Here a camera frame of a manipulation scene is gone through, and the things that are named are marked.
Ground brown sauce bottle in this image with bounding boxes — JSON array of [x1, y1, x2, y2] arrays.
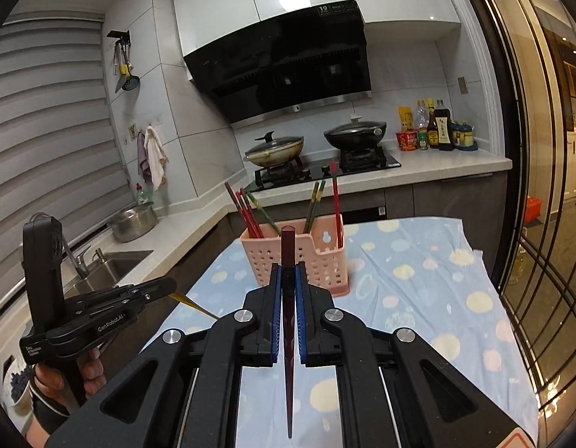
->
[[426, 98, 440, 149]]

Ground black gas stove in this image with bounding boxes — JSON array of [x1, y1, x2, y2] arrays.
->
[[254, 144, 403, 190]]

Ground white wall cabinets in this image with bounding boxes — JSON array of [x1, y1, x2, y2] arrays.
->
[[171, 0, 461, 57]]

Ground beige wok with lid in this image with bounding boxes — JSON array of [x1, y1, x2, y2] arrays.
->
[[244, 131, 305, 168]]

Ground clear bottle yellow cap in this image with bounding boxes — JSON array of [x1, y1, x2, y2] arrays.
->
[[413, 99, 431, 132]]

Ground glass sliding door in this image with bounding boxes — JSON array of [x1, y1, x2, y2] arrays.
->
[[451, 0, 576, 430]]

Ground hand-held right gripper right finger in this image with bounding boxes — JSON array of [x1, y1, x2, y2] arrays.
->
[[295, 261, 526, 448]]

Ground gold flower spoon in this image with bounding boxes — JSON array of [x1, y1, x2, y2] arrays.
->
[[170, 290, 219, 322]]

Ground dark soy sauce bottle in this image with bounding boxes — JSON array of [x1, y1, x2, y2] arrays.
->
[[433, 99, 455, 151]]

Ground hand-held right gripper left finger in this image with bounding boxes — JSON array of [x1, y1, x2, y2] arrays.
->
[[47, 264, 284, 448]]

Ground black range hood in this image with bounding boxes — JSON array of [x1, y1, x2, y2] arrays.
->
[[183, 0, 373, 127]]

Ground condiment jar set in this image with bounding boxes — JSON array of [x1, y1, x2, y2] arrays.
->
[[451, 120, 479, 151]]

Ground purple towel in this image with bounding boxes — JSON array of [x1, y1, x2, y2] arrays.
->
[[137, 131, 153, 185]]

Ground steel pot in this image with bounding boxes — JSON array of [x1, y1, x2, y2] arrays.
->
[[108, 202, 158, 243]]

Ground red chopstick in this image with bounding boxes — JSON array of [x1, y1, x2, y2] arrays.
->
[[330, 161, 343, 249], [238, 190, 263, 240]]

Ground white window blind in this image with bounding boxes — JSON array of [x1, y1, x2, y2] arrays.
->
[[0, 14, 130, 299]]

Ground chrome faucet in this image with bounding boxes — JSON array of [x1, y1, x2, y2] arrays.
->
[[29, 212, 93, 278]]

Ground white towel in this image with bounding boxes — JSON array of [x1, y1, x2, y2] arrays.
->
[[144, 125, 170, 192]]

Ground pink perforated utensil holder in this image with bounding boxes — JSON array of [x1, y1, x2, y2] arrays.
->
[[240, 217, 351, 297]]

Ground green chopstick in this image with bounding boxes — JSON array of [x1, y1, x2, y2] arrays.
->
[[307, 179, 326, 234], [247, 192, 281, 238]]

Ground blue printed tablecloth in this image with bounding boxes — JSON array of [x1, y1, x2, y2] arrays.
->
[[138, 216, 541, 448]]

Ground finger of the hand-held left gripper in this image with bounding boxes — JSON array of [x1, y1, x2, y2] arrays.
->
[[124, 276, 179, 311]]

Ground white kitchen countertop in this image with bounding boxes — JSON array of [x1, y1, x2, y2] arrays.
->
[[0, 147, 513, 332]]

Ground hanging steel spatula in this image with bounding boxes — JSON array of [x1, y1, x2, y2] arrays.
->
[[113, 42, 126, 95]]

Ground maroon chopstick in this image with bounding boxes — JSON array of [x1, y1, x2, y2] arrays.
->
[[224, 181, 261, 240], [281, 225, 298, 439]]

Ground steel sink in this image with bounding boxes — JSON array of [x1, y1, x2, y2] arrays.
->
[[64, 249, 154, 295]]

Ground person's left hand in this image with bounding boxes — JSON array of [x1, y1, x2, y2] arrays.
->
[[30, 349, 104, 403]]

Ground person's left forearm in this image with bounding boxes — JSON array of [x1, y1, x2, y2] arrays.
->
[[17, 385, 83, 439]]

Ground red box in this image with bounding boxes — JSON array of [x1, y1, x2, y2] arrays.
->
[[525, 196, 543, 225]]

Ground dark brown chopstick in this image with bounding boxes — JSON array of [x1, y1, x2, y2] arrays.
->
[[303, 181, 320, 235], [243, 188, 266, 240]]

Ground dark base cabinets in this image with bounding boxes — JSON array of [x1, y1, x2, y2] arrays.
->
[[148, 170, 509, 318]]

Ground black wok with lid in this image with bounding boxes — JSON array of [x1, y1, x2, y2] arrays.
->
[[323, 116, 387, 151]]

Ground cooking oil bottle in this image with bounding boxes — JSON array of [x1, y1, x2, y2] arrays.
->
[[508, 238, 526, 285]]

